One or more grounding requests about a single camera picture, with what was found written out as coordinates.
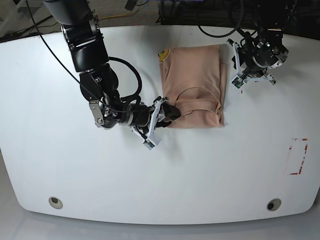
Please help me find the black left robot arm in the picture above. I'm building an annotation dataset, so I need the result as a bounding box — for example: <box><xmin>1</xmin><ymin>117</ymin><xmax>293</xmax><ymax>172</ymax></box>
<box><xmin>229</xmin><ymin>0</ymin><xmax>291</xmax><ymax>81</ymax></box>

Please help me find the right table grommet hole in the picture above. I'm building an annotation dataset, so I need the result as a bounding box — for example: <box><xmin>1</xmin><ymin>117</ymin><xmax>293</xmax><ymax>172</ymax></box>
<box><xmin>266</xmin><ymin>198</ymin><xmax>282</xmax><ymax>212</ymax></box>

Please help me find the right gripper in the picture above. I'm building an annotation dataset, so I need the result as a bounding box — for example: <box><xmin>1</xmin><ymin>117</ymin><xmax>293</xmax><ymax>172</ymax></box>
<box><xmin>127</xmin><ymin>103</ymin><xmax>181</xmax><ymax>133</ymax></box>

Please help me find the table grommet hole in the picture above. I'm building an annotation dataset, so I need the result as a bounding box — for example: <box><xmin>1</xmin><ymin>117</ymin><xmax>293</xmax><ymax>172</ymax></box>
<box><xmin>266</xmin><ymin>198</ymin><xmax>282</xmax><ymax>212</ymax></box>
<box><xmin>48</xmin><ymin>196</ymin><xmax>63</xmax><ymax>210</ymax></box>

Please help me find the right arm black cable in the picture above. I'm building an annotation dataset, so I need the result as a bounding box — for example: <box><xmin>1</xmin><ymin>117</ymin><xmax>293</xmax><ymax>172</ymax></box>
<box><xmin>27</xmin><ymin>0</ymin><xmax>143</xmax><ymax>116</ymax></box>

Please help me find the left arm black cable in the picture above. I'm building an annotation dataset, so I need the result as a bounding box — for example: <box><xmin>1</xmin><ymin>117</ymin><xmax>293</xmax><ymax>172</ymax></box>
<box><xmin>197</xmin><ymin>0</ymin><xmax>258</xmax><ymax>43</ymax></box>

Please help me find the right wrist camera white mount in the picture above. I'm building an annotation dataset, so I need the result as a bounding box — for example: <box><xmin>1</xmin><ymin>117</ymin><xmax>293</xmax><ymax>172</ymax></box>
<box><xmin>131</xmin><ymin>96</ymin><xmax>169</xmax><ymax>150</ymax></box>

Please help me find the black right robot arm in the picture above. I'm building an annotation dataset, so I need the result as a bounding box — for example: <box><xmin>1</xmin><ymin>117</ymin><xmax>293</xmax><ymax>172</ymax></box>
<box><xmin>43</xmin><ymin>0</ymin><xmax>181</xmax><ymax>133</ymax></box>

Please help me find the peach T-shirt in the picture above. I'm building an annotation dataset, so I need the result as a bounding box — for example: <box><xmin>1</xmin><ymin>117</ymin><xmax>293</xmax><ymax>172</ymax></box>
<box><xmin>158</xmin><ymin>45</ymin><xmax>227</xmax><ymax>129</ymax></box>

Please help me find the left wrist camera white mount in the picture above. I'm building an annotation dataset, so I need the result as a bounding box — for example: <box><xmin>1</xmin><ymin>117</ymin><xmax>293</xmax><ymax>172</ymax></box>
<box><xmin>227</xmin><ymin>38</ymin><xmax>276</xmax><ymax>91</ymax></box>

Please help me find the yellow cable on floor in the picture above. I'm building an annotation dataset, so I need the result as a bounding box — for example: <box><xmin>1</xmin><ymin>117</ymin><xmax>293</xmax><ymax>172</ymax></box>
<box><xmin>97</xmin><ymin>8</ymin><xmax>141</xmax><ymax>22</ymax></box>

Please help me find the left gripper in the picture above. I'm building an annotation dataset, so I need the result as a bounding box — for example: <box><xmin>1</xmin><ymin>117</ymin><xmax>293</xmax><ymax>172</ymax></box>
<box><xmin>231</xmin><ymin>47</ymin><xmax>263</xmax><ymax>78</ymax></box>

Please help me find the red tape rectangle marking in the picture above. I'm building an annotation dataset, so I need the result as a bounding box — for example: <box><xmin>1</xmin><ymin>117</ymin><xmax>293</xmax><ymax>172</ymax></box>
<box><xmin>286</xmin><ymin>138</ymin><xmax>309</xmax><ymax>176</ymax></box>

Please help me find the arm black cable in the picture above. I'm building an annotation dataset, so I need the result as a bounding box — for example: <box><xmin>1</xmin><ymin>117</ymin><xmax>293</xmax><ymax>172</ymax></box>
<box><xmin>27</xmin><ymin>0</ymin><xmax>143</xmax><ymax>116</ymax></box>
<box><xmin>197</xmin><ymin>0</ymin><xmax>258</xmax><ymax>43</ymax></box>

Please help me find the left table grommet hole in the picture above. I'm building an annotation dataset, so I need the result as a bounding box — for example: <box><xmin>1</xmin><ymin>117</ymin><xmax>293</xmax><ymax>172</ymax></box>
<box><xmin>48</xmin><ymin>196</ymin><xmax>63</xmax><ymax>210</ymax></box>

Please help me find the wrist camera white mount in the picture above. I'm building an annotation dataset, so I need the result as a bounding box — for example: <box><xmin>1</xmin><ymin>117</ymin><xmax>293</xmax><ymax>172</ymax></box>
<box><xmin>227</xmin><ymin>38</ymin><xmax>276</xmax><ymax>91</ymax></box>
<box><xmin>131</xmin><ymin>96</ymin><xmax>169</xmax><ymax>150</ymax></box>

